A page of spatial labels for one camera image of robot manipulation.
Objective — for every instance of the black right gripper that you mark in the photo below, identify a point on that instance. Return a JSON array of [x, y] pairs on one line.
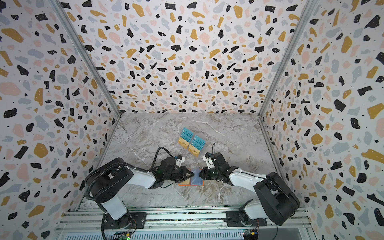
[[205, 173]]

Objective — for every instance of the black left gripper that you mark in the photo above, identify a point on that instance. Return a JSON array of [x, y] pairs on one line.
[[184, 171]]

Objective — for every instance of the orange card holder wallet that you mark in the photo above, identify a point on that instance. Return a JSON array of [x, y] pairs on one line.
[[196, 180]]

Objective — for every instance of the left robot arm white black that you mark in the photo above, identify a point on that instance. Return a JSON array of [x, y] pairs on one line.
[[104, 183]]

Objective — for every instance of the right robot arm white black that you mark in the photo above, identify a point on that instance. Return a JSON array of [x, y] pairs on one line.
[[277, 202]]

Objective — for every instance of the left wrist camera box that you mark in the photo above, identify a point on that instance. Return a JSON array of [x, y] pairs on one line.
[[180, 160]]

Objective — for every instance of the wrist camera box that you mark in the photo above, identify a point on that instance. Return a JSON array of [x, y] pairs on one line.
[[209, 161], [180, 160]]

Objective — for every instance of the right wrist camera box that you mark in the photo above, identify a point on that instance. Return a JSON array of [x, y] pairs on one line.
[[209, 161]]

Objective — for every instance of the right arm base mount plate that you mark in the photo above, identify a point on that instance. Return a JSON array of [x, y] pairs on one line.
[[240, 219]]

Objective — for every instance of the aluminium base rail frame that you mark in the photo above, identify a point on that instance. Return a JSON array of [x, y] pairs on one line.
[[187, 223]]

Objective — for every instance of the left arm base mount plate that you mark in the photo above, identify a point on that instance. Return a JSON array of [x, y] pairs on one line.
[[129, 221]]

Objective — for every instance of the aluminium corner post right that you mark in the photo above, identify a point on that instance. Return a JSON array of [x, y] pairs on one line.
[[306, 14]]

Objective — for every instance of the aluminium corner post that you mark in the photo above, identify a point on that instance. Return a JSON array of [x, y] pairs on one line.
[[306, 14], [65, 21]]

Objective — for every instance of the aluminium corner post left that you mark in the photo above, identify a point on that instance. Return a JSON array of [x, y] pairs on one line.
[[65, 21]]

